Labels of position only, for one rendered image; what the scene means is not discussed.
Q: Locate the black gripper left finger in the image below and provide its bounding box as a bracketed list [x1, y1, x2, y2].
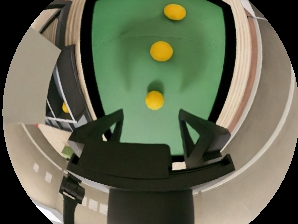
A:
[71, 109, 124, 142]

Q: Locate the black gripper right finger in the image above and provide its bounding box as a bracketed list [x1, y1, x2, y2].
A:
[178, 109, 231, 168]

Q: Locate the yellow ball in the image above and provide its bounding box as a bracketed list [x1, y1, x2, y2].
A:
[150, 41, 173, 61]
[63, 102, 69, 113]
[145, 91, 164, 109]
[164, 4, 186, 20]

